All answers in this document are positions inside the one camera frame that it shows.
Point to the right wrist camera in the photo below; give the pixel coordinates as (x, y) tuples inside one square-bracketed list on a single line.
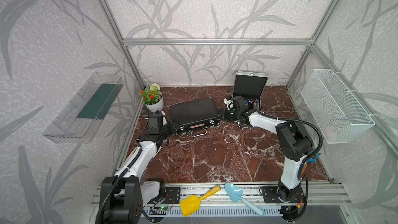
[(229, 104)]

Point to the pink object in basket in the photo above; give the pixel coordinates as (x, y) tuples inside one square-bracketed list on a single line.
[(330, 133)]

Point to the small circuit board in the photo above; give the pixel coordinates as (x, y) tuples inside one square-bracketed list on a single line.
[(161, 208)]

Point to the blue toy garden rake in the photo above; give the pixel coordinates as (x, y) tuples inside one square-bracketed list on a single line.
[(312, 168)]

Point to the white wire mesh basket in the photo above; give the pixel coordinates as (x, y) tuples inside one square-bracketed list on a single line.
[(333, 104)]

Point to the yellow toy shovel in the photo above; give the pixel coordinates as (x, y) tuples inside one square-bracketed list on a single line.
[(192, 203)]

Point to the light blue toy shovel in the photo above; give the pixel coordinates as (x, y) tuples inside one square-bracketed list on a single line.
[(236, 194)]

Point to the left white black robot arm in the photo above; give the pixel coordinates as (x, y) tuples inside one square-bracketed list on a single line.
[(122, 197)]

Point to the silver aluminium poker case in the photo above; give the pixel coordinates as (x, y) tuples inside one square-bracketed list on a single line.
[(250, 85)]

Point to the potted plant red flowers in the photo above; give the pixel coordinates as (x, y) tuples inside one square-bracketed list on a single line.
[(152, 98)]

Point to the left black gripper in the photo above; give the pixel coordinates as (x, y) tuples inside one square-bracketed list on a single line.
[(173, 126)]

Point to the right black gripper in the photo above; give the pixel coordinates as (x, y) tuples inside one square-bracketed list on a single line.
[(224, 114)]

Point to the clear plastic wall shelf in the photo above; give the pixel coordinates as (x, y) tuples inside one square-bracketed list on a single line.
[(81, 118)]

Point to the black poker case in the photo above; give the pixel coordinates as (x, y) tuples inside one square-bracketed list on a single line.
[(194, 117)]

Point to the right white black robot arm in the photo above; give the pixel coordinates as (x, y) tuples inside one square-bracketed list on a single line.
[(299, 141)]

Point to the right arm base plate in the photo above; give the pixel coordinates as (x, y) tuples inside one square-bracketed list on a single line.
[(269, 194)]

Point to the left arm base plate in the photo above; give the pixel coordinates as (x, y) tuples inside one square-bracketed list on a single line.
[(171, 196)]

